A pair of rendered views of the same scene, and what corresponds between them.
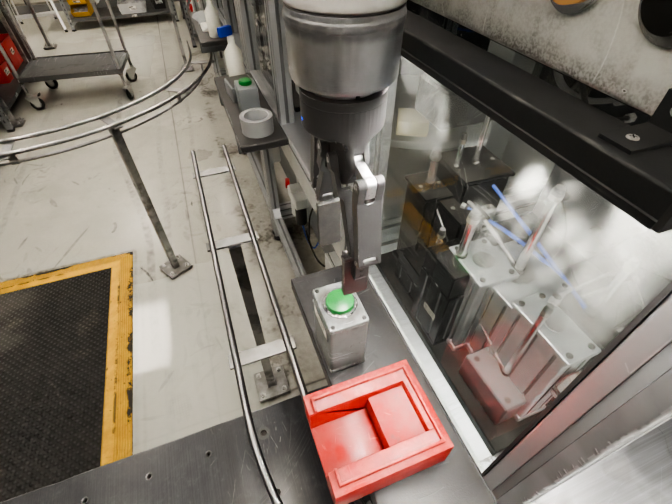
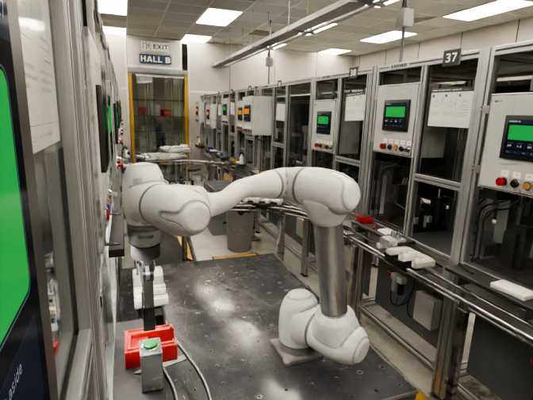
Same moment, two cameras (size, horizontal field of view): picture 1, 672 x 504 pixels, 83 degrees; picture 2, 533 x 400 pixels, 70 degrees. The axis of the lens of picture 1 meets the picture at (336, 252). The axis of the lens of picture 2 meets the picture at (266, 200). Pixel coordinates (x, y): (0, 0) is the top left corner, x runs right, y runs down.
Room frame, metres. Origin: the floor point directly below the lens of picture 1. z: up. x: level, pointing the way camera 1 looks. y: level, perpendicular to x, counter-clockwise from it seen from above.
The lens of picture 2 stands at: (1.28, 0.31, 1.68)
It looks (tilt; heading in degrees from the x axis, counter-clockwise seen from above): 13 degrees down; 180
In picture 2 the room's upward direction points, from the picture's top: 2 degrees clockwise
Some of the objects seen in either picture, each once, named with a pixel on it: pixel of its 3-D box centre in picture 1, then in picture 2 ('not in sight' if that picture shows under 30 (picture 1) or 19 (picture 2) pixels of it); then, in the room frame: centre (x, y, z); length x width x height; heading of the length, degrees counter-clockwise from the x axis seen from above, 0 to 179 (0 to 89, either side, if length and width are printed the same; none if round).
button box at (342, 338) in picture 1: (344, 324); (147, 363); (0.32, -0.01, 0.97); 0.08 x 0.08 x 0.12; 21
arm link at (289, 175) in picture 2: not in sight; (293, 182); (-0.07, 0.40, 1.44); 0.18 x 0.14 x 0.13; 135
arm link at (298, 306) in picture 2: not in sight; (300, 316); (-0.19, 0.46, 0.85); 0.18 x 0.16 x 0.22; 45
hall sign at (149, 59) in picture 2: not in sight; (155, 59); (-8.09, -2.40, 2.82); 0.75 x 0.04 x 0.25; 111
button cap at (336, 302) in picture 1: (339, 303); (150, 345); (0.32, -0.01, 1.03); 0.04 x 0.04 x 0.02
